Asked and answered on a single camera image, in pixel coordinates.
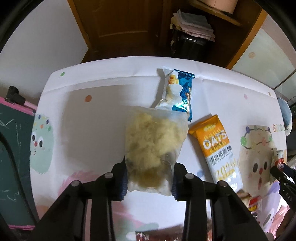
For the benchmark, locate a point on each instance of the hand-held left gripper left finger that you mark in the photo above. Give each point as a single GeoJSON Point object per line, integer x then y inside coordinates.
{"type": "Point", "coordinates": [123, 185]}

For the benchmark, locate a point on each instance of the green chalkboard with pink frame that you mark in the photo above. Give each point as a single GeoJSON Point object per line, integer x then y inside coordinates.
{"type": "Point", "coordinates": [13, 185]}

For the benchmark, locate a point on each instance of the blue cushion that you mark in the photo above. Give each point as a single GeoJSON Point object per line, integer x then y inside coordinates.
{"type": "Point", "coordinates": [285, 113]}

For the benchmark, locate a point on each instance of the black bin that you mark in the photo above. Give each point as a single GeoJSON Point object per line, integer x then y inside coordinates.
{"type": "Point", "coordinates": [192, 49]}

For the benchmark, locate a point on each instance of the floral wardrobe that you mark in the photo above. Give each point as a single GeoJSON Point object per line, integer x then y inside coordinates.
{"type": "Point", "coordinates": [266, 60]}

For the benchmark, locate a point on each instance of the stack of folded papers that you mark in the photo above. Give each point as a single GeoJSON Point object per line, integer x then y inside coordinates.
{"type": "Point", "coordinates": [194, 24]}

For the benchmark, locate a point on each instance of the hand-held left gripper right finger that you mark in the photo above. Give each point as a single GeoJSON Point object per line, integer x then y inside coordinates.
{"type": "Point", "coordinates": [175, 185]}

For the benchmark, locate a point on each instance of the wooden door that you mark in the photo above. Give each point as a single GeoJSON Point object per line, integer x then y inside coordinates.
{"type": "Point", "coordinates": [120, 27]}

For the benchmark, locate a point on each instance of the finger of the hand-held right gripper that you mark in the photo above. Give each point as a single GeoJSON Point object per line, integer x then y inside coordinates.
{"type": "Point", "coordinates": [285, 173]}

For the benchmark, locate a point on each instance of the black clamp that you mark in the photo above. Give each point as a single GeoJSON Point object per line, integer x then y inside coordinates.
{"type": "Point", "coordinates": [15, 95]}

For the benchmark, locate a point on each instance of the red white snack packet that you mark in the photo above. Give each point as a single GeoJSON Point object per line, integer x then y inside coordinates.
{"type": "Point", "coordinates": [279, 158]}

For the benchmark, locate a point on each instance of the clear yellow cracker packet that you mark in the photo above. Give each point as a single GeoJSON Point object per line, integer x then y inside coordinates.
{"type": "Point", "coordinates": [152, 143]}

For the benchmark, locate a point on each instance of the orange oat bar packet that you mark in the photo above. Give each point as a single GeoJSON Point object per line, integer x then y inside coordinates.
{"type": "Point", "coordinates": [217, 148]}

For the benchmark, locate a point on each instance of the blue snack packet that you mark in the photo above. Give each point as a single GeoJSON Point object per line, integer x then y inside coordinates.
{"type": "Point", "coordinates": [179, 92]}

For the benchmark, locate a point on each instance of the beige snack packet red label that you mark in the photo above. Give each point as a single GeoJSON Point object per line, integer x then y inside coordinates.
{"type": "Point", "coordinates": [251, 201]}

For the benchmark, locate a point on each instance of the pink basket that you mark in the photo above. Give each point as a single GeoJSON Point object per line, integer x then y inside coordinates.
{"type": "Point", "coordinates": [219, 2]}

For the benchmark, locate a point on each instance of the wooden corner shelf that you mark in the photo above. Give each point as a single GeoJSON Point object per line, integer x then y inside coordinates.
{"type": "Point", "coordinates": [245, 30]}

